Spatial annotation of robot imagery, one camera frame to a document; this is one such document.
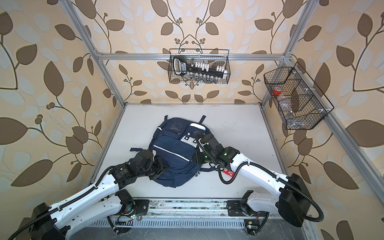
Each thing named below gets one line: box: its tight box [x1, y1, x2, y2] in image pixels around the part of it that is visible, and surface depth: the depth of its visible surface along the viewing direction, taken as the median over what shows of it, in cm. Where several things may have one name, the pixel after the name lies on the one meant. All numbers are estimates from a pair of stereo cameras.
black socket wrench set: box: [173, 57, 228, 79], surface depth 85 cm
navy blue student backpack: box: [129, 115, 217, 188], surface depth 85 cm
